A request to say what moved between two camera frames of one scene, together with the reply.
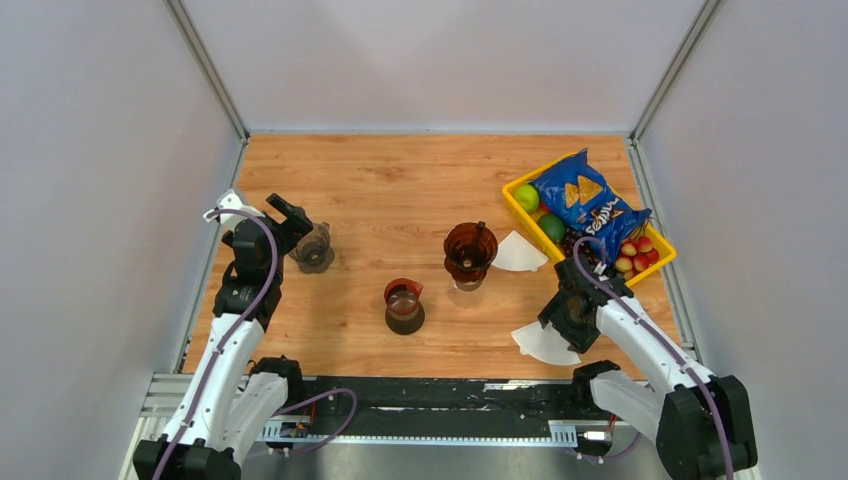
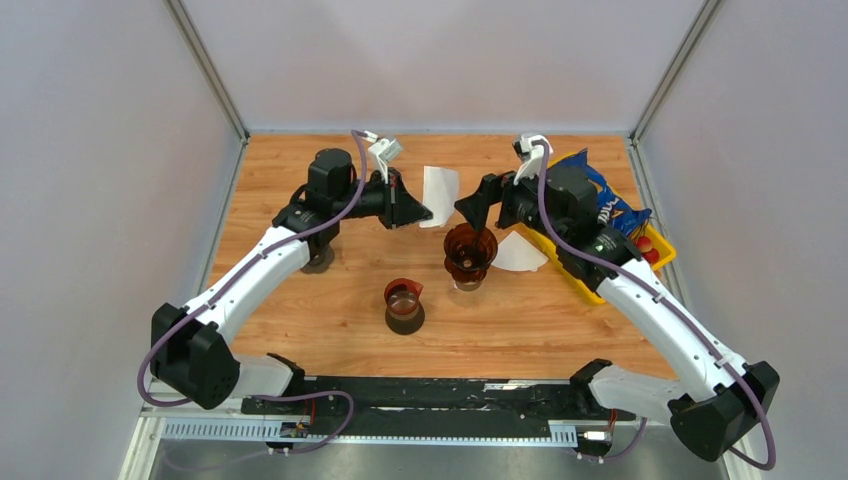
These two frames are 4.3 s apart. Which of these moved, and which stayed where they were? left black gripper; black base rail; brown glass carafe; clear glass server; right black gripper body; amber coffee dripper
Moved: left black gripper; right black gripper body
Stayed: brown glass carafe; black base rail; clear glass server; amber coffee dripper
